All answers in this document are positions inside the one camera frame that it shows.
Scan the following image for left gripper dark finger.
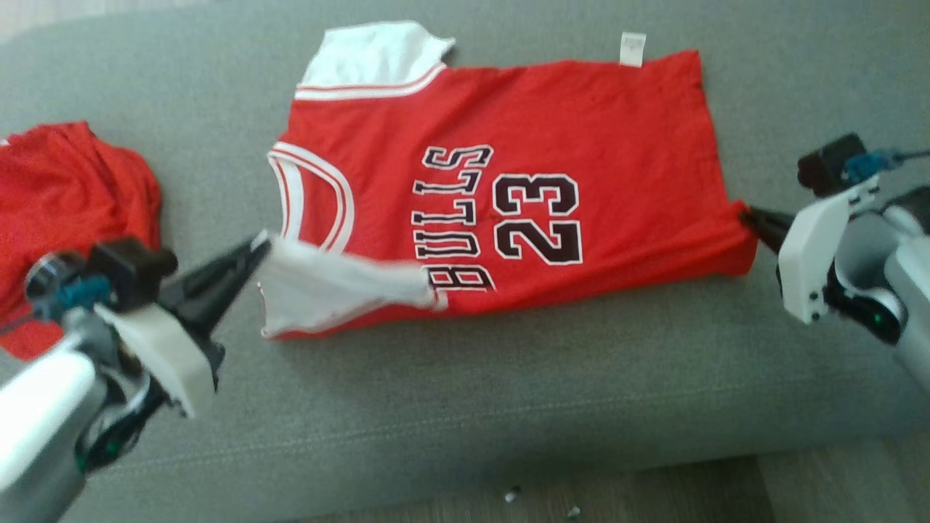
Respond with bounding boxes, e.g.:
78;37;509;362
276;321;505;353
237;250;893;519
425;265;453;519
158;234;272;315
180;251;270;340

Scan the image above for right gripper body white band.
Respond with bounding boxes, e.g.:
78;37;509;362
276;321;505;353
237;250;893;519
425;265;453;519
776;177;881;325

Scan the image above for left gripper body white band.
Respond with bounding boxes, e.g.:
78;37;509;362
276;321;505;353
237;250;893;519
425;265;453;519
93;304;226;420

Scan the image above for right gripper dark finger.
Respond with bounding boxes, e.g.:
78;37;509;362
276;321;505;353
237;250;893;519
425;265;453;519
738;206;795;235
741;216;785;256

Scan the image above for red shorts white stripes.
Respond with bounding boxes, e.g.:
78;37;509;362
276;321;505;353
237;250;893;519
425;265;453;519
0;121;163;362

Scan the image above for red Bulls 23 jersey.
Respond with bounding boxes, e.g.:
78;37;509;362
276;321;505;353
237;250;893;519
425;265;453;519
260;20;761;341

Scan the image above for grey sofa seat cushion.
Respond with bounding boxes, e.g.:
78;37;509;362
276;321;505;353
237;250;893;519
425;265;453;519
0;0;930;523

